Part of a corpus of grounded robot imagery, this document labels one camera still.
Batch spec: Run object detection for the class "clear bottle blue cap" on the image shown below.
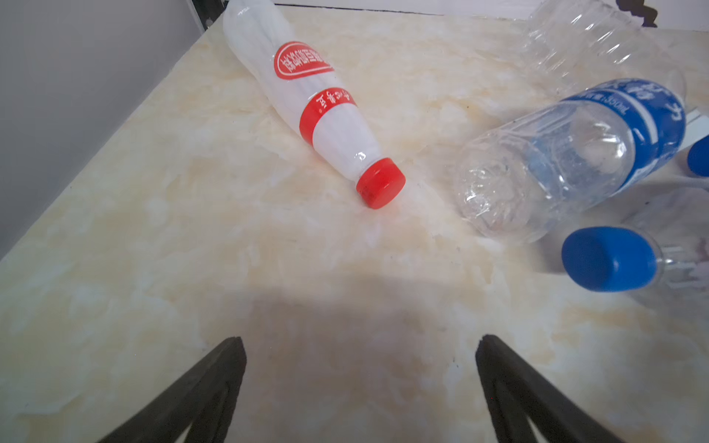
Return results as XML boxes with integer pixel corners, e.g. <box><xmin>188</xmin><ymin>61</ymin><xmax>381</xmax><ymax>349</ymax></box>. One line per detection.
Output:
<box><xmin>560</xmin><ymin>187</ymin><xmax>709</xmax><ymax>311</ymax></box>

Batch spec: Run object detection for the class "white bottle red cap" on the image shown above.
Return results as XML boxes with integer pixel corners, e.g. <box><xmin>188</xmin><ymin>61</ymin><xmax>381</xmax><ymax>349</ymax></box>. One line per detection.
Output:
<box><xmin>223</xmin><ymin>1</ymin><xmax>406</xmax><ymax>210</ymax></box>

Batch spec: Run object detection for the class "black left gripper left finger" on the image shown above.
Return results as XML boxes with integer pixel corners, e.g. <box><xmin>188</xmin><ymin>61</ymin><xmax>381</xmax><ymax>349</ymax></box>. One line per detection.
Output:
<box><xmin>102</xmin><ymin>337</ymin><xmax>247</xmax><ymax>442</ymax></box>

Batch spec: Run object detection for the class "small blue bottle cap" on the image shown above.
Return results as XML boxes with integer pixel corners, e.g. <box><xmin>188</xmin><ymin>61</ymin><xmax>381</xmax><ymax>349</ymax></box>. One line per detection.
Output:
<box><xmin>687</xmin><ymin>136</ymin><xmax>709</xmax><ymax>178</ymax></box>

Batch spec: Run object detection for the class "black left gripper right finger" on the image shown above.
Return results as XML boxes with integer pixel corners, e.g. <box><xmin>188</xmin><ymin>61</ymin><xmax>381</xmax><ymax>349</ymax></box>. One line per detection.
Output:
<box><xmin>476</xmin><ymin>334</ymin><xmax>620</xmax><ymax>442</ymax></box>

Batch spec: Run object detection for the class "clear ribbed bottle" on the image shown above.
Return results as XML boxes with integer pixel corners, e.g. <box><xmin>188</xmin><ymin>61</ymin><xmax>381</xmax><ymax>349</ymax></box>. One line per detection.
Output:
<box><xmin>520</xmin><ymin>1</ymin><xmax>687</xmax><ymax>99</ymax></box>

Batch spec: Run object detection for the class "clear bottle blue label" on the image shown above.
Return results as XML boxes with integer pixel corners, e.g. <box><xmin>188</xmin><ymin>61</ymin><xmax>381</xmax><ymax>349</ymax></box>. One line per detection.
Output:
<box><xmin>453</xmin><ymin>79</ymin><xmax>687</xmax><ymax>243</ymax></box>

